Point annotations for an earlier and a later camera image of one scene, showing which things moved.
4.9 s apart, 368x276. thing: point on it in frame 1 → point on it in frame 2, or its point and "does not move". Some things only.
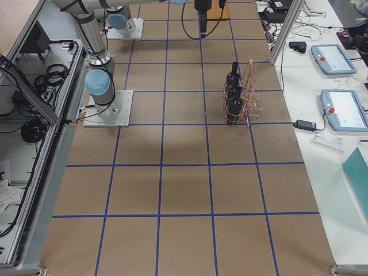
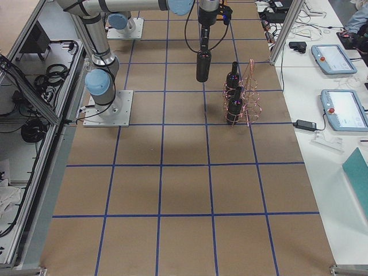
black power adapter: (305, 125) does not move
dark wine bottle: (233, 93) → (203, 65)
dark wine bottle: (233, 79) does not move
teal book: (356, 169) does not move
